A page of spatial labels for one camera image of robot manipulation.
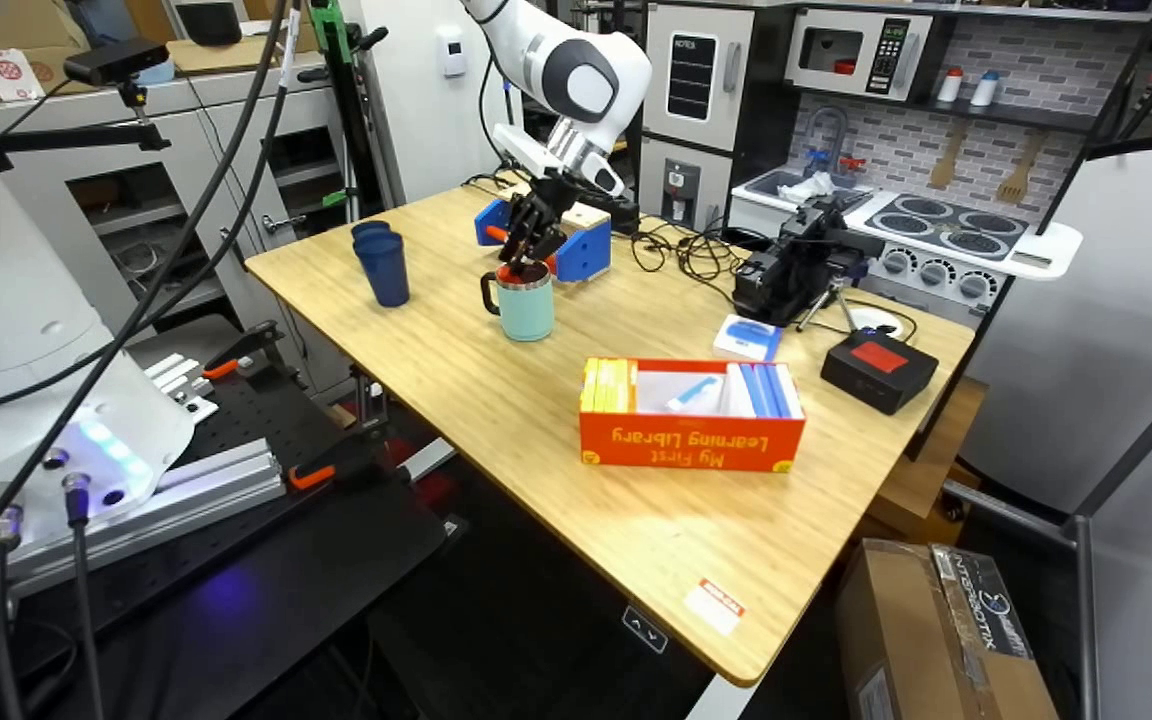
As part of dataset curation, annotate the grey storage cabinet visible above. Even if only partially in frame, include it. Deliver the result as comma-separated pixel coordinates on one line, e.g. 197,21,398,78
0,59,393,351

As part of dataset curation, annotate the orange learning library box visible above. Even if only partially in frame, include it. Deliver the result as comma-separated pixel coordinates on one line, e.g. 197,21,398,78
579,360,809,471

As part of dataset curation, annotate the blue white small card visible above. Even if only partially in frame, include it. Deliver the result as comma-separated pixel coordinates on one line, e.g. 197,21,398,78
714,316,785,360

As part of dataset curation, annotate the dark blue plastic cup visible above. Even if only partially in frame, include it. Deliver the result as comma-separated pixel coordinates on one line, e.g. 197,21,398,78
358,233,409,310

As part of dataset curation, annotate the teal mug with handle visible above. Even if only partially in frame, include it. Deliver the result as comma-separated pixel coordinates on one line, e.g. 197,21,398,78
481,269,557,346

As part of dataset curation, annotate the white toy microwave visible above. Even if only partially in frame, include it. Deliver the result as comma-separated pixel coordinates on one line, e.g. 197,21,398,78
785,8,932,106

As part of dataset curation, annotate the black box red top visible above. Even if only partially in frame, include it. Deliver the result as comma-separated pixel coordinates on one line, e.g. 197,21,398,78
819,333,940,415

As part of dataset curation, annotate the blue wooden toy workbench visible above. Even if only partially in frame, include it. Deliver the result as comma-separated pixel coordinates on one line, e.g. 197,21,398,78
471,187,614,286

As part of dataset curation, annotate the toy kitchen sink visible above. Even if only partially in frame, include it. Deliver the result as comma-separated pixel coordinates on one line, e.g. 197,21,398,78
729,169,872,240

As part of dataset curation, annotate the white toy stove top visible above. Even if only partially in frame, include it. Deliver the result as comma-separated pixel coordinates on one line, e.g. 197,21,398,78
843,191,1086,324

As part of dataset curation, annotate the black camera on stand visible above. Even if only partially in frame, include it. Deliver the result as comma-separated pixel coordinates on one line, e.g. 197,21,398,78
65,40,167,111

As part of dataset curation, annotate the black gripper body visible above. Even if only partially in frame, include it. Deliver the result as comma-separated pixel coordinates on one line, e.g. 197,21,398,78
508,181,579,258

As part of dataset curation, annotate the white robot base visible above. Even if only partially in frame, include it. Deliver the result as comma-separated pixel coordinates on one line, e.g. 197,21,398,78
0,184,192,516

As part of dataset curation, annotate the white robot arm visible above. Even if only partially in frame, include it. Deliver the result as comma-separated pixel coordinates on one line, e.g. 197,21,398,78
460,0,651,280

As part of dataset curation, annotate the white toy oven tower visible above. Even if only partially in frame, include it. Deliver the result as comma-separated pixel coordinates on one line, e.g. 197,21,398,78
639,5,753,230

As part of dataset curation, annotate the cardboard box on floor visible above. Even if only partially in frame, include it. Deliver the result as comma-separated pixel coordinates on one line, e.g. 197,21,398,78
836,542,1059,720

